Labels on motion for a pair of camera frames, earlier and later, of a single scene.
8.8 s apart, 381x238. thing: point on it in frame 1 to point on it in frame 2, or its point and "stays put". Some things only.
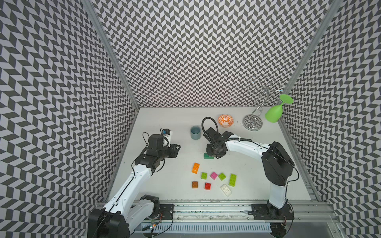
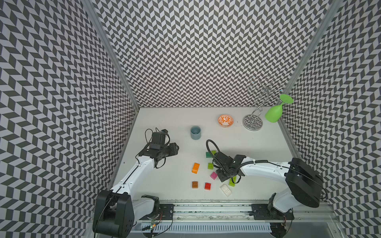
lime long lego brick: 232,180 stays put
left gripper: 173,151 stays put
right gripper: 210,153 to 220,176
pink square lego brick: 214,175 stays put
